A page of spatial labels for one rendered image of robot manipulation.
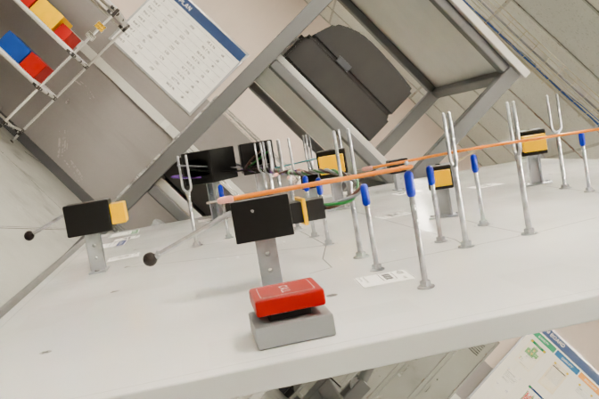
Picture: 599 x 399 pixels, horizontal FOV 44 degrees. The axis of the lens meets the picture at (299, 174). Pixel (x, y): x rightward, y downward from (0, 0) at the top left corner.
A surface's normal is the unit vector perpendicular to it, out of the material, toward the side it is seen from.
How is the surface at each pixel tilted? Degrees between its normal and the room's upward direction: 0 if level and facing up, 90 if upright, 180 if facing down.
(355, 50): 90
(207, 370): 53
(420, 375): 90
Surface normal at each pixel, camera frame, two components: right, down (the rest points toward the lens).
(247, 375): 0.15, 0.03
